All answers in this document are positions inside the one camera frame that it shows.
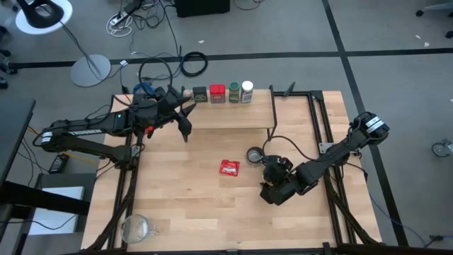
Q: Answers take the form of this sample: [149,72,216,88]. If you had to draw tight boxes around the white round stand base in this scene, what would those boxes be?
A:
[15,0,74,35]

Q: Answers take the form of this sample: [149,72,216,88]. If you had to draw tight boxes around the white cable bundle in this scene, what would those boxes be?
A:
[105,16,134,38]

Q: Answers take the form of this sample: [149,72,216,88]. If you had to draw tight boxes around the black desk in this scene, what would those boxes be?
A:
[0,98,91,217]

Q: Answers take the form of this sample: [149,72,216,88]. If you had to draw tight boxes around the office chair base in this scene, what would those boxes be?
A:
[415,1,453,39]

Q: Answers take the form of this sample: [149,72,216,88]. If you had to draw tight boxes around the black pepper tin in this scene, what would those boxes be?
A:
[193,86,209,103]

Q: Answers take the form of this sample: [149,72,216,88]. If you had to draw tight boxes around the green lid spice jar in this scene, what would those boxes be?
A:
[228,81,241,104]

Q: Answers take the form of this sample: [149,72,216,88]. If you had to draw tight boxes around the red lid paprika tin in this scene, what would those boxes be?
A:
[209,84,227,104]

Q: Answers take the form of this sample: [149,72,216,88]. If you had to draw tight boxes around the black aluminium table frame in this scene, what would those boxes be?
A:
[81,81,383,255]

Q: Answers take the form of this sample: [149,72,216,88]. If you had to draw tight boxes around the white power strip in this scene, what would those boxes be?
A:
[108,10,129,26]

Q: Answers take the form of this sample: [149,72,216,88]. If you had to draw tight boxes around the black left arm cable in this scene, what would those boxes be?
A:
[137,57,175,104]

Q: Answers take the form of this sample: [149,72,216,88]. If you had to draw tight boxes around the wooden shelf riser black legs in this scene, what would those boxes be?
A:
[178,84,277,143]

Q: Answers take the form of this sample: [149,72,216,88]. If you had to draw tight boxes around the black cable coil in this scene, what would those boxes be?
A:
[180,51,209,78]

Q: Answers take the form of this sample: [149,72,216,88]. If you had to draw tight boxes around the blue cable coil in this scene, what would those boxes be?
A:
[132,81,156,96]

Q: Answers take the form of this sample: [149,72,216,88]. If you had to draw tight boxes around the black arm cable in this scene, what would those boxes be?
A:
[263,135,309,162]
[137,57,175,104]

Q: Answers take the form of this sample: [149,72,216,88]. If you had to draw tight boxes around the black box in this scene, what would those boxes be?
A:
[174,0,231,18]

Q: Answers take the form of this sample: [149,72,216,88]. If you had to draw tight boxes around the grey round floor stand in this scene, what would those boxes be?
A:
[58,19,112,88]

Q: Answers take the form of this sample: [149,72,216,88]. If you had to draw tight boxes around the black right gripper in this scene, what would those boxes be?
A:
[259,154,294,190]

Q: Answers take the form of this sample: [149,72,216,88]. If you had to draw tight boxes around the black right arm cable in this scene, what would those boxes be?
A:
[263,135,309,162]

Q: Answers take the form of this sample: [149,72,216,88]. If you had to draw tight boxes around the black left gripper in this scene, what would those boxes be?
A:
[129,87,197,143]

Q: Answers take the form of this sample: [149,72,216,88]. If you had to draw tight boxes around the clear glass mug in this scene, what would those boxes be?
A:
[120,213,159,244]

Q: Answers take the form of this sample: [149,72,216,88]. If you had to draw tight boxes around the white lid seasoning jar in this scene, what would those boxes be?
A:
[241,80,254,104]

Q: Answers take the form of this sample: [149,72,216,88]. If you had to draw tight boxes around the red candy packet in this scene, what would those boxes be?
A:
[219,159,241,177]

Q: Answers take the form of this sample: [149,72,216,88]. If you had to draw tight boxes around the grey cabinet white front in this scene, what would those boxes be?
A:
[21,172,97,255]

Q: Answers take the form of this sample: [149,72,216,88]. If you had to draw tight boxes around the caster wheel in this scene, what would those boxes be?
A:
[431,139,453,159]

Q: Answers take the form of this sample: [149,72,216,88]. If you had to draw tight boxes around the ribbed metal cup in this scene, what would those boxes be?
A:
[246,146,265,166]

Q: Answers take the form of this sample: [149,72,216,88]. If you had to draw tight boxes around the black power adapter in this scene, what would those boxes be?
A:
[48,152,70,174]

